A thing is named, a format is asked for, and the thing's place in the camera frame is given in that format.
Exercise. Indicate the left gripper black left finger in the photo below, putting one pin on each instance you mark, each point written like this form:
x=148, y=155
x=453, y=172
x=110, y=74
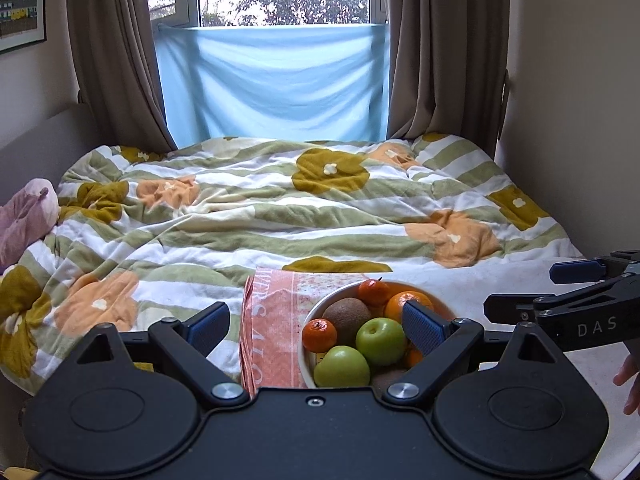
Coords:
x=181, y=350

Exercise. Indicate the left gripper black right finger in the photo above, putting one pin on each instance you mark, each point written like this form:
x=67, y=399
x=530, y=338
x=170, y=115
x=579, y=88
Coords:
x=449, y=348

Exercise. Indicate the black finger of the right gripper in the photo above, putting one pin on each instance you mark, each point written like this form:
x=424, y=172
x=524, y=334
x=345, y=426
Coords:
x=509, y=309
x=602, y=268

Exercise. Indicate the brown kiwi fruit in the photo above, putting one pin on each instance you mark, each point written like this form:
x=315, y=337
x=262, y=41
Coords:
x=381, y=381

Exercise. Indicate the small orange tomato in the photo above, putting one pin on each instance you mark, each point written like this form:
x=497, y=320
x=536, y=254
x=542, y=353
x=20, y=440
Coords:
x=374, y=293

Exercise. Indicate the green apple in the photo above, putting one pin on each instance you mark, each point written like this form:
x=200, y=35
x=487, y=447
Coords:
x=342, y=366
x=382, y=341

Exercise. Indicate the orange-red tomato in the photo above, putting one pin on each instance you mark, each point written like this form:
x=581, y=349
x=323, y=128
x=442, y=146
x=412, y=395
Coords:
x=319, y=335

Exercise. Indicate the orange fruit front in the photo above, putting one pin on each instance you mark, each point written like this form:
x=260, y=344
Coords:
x=412, y=357

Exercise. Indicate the green apple in bowl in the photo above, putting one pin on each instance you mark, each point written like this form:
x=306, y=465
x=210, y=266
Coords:
x=382, y=341

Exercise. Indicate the brown kiwi in bowl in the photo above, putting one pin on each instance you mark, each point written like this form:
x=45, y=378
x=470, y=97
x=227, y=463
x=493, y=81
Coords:
x=347, y=316

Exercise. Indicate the cream yellow oval bowl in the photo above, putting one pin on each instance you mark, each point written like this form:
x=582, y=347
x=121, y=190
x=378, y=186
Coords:
x=402, y=293

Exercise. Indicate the floral striped quilt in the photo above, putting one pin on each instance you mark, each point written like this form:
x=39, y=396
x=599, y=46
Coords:
x=142, y=236

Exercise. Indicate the pink plush pillow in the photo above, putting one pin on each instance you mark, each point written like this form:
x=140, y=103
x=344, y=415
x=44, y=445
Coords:
x=30, y=214

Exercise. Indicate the grey headboard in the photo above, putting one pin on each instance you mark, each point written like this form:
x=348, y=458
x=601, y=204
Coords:
x=49, y=149

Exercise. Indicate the brown right curtain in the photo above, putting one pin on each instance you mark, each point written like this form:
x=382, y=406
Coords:
x=448, y=68

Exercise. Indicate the brown curtain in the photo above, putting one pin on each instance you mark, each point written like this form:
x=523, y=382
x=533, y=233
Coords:
x=116, y=68
x=448, y=68

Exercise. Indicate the light blue window cloth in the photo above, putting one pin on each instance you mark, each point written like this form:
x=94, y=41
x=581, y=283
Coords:
x=293, y=83

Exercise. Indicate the brown left curtain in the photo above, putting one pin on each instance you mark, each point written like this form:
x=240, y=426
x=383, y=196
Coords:
x=116, y=68

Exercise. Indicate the framed wall picture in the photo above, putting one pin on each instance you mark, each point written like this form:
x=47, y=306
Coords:
x=23, y=22

